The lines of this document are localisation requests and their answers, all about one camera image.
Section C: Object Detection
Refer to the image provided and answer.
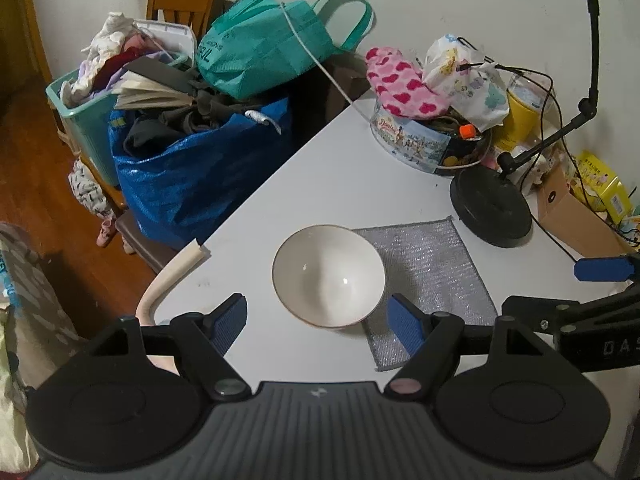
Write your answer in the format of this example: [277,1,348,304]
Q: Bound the white cable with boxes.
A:
[280,2,381,121]

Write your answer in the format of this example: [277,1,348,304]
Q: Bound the white printed plastic bag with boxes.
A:
[422,35,510,131]

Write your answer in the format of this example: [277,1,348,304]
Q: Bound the brown cardboard box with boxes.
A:
[537,165,636,256]

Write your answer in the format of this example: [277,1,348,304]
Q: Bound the white bowl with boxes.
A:
[271,225,387,330]

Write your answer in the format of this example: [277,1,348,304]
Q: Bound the pink heart oven mitt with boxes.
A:
[365,46,453,121]

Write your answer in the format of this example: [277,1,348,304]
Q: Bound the grey patterned cloth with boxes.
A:
[68,157,117,216]

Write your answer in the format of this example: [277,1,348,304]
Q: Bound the yellow green packet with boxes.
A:
[575,150,633,221]

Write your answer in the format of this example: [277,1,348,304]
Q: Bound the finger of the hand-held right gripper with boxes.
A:
[574,254,640,282]
[501,282,640,335]

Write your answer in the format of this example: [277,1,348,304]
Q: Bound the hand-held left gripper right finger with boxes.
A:
[384,293,543,398]

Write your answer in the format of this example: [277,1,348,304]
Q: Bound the blue woven bag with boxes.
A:
[109,97,293,251]

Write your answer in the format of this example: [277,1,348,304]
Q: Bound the small white figurine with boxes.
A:
[520,152,553,186]

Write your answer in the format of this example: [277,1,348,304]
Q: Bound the grey patterned blanket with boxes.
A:
[0,222,88,391]

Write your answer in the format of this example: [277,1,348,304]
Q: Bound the wooden chair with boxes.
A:
[146,0,232,41]

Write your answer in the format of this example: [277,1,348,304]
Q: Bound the black cable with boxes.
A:
[457,37,586,261]

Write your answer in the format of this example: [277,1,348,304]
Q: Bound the round printed cookie tin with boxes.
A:
[371,96,493,177]

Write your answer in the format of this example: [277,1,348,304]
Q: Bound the teal tote bag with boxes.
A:
[195,0,375,101]

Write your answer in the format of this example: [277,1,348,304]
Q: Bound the brown stool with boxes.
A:
[116,210,176,271]

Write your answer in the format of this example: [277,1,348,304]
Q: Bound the white clothes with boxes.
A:
[60,11,151,103]

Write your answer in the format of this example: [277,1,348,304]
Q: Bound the black desk stand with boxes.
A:
[450,0,601,248]

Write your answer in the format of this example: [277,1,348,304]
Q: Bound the dark clothes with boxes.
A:
[124,57,261,158]

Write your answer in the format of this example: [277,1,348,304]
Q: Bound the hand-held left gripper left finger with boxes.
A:
[90,293,253,402]

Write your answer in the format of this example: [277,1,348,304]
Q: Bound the teal plastic basket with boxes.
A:
[46,52,193,188]

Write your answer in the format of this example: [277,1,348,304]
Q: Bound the beige foam edge guard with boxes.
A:
[137,242,207,328]

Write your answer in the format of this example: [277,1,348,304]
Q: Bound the white plastic lid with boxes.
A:
[131,19,197,68]

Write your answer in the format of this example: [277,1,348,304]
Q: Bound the grey mesh dishcloth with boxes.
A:
[352,216,497,372]

